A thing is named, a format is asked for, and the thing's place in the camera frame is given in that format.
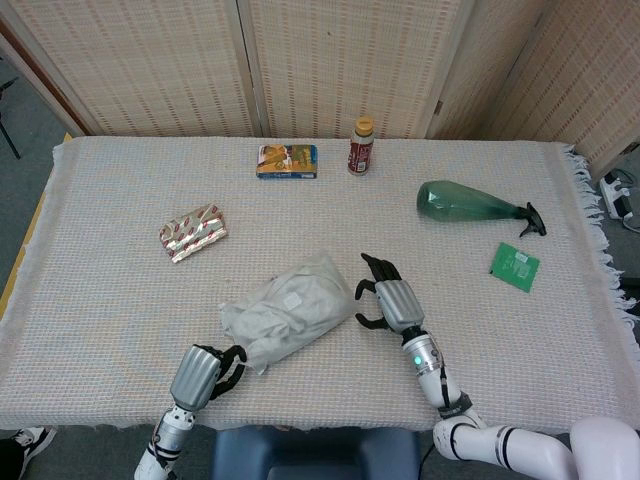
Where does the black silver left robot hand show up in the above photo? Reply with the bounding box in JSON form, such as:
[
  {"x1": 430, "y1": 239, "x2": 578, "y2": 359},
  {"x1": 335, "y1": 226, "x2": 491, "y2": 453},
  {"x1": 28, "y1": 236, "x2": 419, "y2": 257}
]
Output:
[{"x1": 169, "y1": 343, "x2": 250, "y2": 412}]

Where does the white power strip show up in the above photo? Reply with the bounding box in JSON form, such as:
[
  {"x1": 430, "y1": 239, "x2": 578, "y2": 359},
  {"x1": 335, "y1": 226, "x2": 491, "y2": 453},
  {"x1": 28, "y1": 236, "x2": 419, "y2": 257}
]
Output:
[{"x1": 599, "y1": 169, "x2": 636, "y2": 221}]

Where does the red bottle with yellow cap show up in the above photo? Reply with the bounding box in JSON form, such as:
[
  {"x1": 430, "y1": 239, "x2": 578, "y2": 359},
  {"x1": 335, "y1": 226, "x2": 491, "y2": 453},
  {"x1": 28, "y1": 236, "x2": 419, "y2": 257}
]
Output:
[{"x1": 347, "y1": 117, "x2": 376, "y2": 177}]

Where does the translucent white plastic bag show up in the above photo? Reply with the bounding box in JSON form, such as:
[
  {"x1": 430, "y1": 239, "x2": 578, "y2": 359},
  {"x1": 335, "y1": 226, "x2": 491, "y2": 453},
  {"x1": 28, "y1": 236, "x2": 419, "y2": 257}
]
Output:
[{"x1": 219, "y1": 248, "x2": 351, "y2": 376}]

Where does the green square sachet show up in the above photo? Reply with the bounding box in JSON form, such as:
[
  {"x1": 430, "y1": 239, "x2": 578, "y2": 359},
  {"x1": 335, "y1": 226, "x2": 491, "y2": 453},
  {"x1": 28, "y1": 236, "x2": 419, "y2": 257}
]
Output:
[{"x1": 488, "y1": 242, "x2": 542, "y2": 294}]

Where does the blue orange cardboard box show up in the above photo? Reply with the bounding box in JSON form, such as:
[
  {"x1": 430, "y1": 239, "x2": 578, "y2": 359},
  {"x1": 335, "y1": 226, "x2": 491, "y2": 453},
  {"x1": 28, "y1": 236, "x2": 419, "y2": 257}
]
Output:
[{"x1": 255, "y1": 144, "x2": 320, "y2": 180}]

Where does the black white sneaker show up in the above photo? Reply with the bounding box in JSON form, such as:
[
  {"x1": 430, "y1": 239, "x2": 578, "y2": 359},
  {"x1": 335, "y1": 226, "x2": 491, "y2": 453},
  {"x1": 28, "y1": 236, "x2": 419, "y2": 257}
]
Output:
[{"x1": 9, "y1": 425, "x2": 57, "y2": 474}]

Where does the person's black trouser leg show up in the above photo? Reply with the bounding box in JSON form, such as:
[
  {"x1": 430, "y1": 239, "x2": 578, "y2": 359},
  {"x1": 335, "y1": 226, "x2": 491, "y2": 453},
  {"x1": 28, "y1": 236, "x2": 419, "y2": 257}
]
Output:
[{"x1": 0, "y1": 435, "x2": 24, "y2": 480}]

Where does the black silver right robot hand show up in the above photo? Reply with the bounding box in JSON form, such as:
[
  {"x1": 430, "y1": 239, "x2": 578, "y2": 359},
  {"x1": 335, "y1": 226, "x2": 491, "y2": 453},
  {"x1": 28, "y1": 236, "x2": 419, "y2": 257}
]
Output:
[{"x1": 353, "y1": 252, "x2": 426, "y2": 335}]

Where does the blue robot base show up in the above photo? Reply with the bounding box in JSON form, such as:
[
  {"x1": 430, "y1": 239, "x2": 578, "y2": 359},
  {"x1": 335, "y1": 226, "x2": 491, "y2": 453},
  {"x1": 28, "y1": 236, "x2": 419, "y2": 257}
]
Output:
[{"x1": 209, "y1": 425, "x2": 424, "y2": 480}]

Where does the black stand leg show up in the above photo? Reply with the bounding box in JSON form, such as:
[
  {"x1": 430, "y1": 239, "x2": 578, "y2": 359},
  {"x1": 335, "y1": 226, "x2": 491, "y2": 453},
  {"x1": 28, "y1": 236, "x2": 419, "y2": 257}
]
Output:
[{"x1": 0, "y1": 54, "x2": 24, "y2": 161}]

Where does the woven pastel tablecloth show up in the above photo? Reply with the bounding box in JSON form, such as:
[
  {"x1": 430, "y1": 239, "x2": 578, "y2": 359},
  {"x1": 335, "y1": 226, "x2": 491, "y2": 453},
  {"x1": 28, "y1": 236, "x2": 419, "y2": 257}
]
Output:
[{"x1": 0, "y1": 135, "x2": 639, "y2": 436}]

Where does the green spray bottle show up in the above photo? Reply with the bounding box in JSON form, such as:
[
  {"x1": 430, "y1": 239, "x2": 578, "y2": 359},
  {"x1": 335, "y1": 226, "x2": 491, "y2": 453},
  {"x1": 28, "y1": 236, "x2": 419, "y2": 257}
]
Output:
[{"x1": 416, "y1": 180, "x2": 548, "y2": 239}]

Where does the woven folding screen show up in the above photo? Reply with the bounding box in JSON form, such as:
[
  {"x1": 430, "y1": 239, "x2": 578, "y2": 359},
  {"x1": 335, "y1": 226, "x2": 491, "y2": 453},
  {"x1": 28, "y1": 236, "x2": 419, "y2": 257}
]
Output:
[{"x1": 0, "y1": 0, "x2": 640, "y2": 174}]

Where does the gold red foil packet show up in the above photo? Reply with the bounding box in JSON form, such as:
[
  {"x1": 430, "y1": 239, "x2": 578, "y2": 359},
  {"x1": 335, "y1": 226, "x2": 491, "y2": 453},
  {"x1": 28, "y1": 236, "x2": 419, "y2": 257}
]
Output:
[{"x1": 158, "y1": 202, "x2": 229, "y2": 264}]

